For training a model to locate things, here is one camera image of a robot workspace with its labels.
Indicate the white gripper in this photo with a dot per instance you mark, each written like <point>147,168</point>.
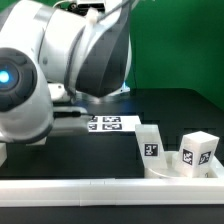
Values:
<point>70,120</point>

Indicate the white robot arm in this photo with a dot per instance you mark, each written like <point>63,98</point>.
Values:
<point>40,45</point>

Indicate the white sheet with tags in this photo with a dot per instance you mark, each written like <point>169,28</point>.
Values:
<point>100,124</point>

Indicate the white round stool seat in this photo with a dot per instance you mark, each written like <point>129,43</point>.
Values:
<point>170,172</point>

